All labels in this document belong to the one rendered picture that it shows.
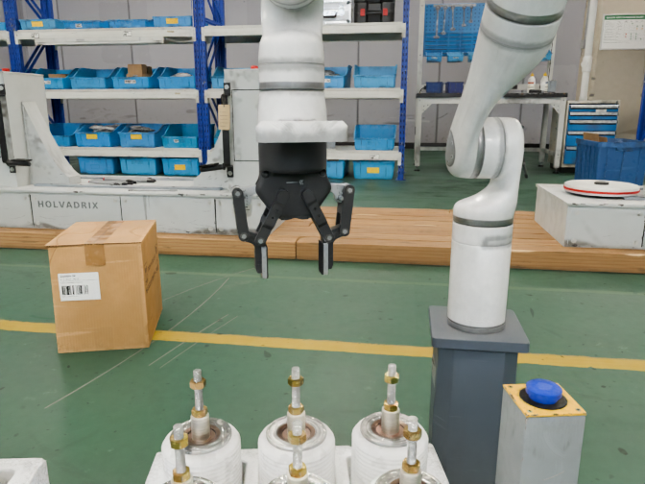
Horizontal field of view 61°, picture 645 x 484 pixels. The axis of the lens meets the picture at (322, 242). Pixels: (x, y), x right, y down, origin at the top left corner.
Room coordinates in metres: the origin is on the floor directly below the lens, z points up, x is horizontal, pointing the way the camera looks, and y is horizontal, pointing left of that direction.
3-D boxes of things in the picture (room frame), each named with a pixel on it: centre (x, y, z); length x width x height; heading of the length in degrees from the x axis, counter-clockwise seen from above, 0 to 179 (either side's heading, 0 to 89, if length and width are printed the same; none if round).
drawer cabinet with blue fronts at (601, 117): (5.62, -2.60, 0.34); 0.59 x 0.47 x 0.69; 172
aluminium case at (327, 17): (5.23, -0.08, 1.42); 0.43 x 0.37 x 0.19; 174
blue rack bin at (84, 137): (5.59, 2.16, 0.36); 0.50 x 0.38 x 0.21; 172
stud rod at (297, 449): (0.50, 0.03, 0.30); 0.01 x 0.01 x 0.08
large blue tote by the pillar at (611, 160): (4.58, -2.37, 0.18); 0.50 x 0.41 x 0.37; 176
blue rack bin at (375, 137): (5.21, -0.49, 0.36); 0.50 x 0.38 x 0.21; 172
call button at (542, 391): (0.59, -0.26, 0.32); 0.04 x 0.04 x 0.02
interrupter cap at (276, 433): (0.61, 0.03, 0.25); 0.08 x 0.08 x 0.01
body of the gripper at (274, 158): (0.61, 0.03, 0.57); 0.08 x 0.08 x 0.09
